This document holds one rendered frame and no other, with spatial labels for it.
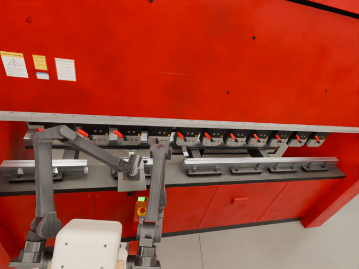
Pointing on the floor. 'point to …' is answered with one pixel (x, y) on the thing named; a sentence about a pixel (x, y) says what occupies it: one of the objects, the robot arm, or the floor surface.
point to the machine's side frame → (342, 199)
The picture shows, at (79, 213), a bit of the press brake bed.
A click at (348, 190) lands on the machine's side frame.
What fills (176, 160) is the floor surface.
